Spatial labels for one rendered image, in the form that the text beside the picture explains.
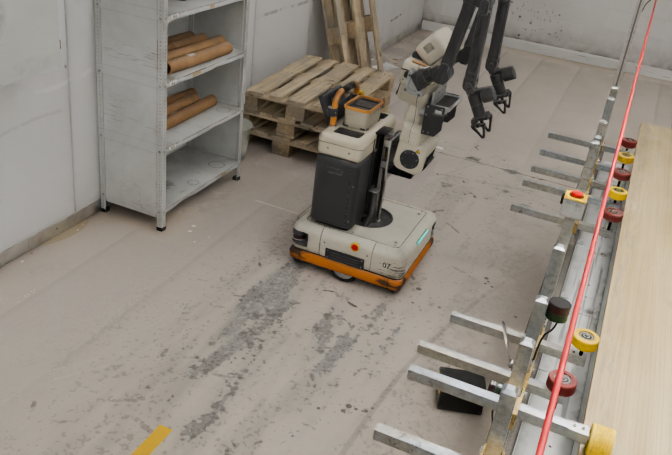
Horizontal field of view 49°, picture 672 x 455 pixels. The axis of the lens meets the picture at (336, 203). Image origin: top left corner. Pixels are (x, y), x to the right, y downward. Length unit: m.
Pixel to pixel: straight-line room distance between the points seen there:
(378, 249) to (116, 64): 1.73
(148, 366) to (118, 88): 1.60
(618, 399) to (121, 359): 2.15
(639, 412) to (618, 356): 0.24
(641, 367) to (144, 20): 2.88
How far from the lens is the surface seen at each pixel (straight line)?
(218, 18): 4.86
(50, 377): 3.44
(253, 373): 3.41
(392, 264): 3.89
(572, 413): 2.57
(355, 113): 3.88
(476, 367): 2.23
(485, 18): 3.43
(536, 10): 9.75
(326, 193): 3.92
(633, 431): 2.14
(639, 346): 2.47
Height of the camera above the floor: 2.19
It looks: 26 degrees down
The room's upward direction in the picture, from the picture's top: 7 degrees clockwise
